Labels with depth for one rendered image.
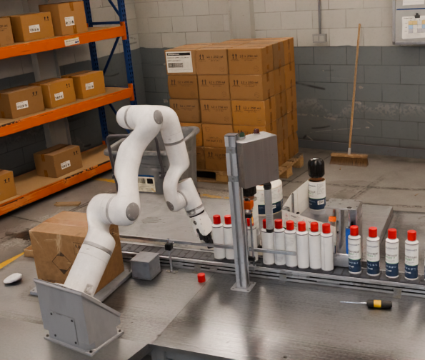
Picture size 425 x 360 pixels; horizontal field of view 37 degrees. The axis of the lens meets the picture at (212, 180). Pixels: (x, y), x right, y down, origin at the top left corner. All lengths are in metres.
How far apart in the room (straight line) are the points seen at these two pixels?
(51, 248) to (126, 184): 0.52
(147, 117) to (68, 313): 0.80
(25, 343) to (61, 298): 0.29
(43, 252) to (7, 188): 3.64
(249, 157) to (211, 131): 4.01
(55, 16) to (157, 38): 2.12
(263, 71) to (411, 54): 1.70
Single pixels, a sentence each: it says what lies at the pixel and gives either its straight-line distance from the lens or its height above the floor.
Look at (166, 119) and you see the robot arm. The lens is 2.67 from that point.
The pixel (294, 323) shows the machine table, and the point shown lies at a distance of 2.47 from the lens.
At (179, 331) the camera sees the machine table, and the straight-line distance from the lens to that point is 2.48.
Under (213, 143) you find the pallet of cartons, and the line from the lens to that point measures 6.51.
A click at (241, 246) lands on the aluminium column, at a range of 2.63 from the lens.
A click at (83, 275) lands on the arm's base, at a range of 2.43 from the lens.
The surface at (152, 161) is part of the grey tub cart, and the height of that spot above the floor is 0.71.
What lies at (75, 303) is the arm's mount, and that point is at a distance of 2.35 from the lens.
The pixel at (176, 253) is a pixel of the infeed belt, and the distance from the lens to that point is 2.99.
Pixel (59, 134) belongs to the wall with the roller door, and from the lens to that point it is 7.82.
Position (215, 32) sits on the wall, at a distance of 8.08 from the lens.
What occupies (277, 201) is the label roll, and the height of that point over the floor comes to 0.95.
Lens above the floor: 2.11
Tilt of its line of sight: 18 degrees down
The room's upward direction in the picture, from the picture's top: 5 degrees counter-clockwise
